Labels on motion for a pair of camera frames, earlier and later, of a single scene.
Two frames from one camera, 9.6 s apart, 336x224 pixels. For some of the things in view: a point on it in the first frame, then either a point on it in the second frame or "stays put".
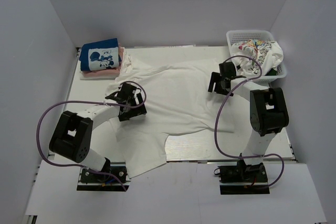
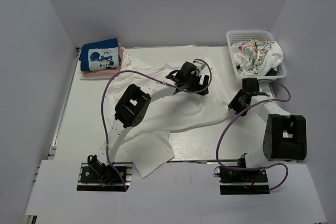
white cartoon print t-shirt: x=268 y=53 stays put
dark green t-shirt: x=271 y=72 stays put
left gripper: x=136 y=112 to x=199 y=87
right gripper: x=216 y=77 to x=234 y=103
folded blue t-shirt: x=101 y=55 stays put
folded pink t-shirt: x=113 y=72 stays put
